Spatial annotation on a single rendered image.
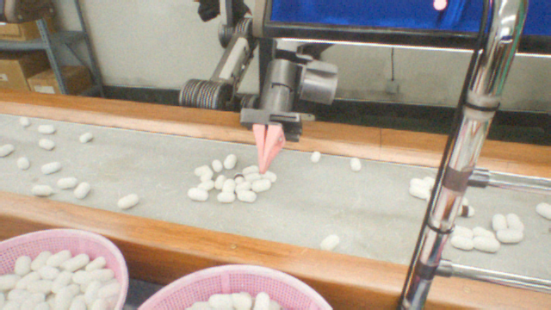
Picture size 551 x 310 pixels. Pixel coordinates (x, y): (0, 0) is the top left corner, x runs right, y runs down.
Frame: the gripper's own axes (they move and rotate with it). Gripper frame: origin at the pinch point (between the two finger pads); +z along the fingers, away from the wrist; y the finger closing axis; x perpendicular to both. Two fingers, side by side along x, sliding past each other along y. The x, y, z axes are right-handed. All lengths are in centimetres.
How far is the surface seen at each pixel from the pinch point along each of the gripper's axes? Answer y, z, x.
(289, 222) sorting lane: 5.5, 7.7, 3.4
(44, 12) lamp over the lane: -34.5, -15.0, -17.9
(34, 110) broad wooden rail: -70, -13, 18
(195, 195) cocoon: -12.0, 5.8, 3.1
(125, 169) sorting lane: -30.8, 1.7, 8.4
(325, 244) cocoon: 12.0, 10.7, -1.5
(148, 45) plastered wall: -146, -129, 153
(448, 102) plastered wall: 81, -122, 188
